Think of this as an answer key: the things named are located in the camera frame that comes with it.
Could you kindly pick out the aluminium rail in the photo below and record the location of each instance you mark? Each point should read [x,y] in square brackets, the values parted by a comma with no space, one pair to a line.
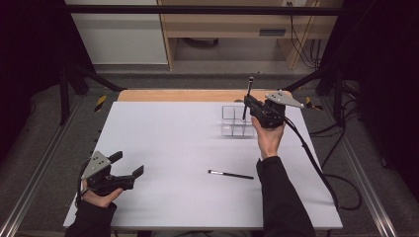
[369,197]
[36,177]

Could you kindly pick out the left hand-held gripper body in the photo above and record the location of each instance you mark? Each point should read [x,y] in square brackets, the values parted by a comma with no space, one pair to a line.
[97,163]

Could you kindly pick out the yellow black floor tape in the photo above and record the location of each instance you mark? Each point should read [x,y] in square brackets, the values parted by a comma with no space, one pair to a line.
[100,103]
[311,103]

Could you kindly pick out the black pen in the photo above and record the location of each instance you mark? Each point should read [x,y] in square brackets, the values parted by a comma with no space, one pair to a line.
[230,174]
[249,86]

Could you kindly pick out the person's left hand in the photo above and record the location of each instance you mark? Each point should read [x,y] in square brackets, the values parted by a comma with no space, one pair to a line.
[100,199]

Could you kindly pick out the white cabinet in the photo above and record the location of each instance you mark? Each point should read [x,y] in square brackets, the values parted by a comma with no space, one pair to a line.
[118,36]

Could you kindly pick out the black horizontal frame bar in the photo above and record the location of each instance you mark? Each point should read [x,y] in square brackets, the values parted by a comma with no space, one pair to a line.
[197,10]

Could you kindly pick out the wooden desk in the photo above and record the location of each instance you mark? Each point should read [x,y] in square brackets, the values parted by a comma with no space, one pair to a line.
[227,24]

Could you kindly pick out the black metal stand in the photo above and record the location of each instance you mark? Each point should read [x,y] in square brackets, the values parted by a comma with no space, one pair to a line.
[64,95]
[337,95]

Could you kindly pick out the clear acrylic pen holder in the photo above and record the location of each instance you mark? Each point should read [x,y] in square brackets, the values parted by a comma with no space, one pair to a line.
[235,126]

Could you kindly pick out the person's right hand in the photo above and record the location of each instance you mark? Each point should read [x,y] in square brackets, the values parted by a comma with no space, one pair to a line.
[268,140]

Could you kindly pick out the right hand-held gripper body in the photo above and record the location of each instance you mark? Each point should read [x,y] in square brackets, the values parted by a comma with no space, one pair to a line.
[271,113]

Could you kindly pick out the black curtain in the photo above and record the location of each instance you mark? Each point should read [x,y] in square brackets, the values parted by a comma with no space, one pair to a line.
[29,65]
[388,82]

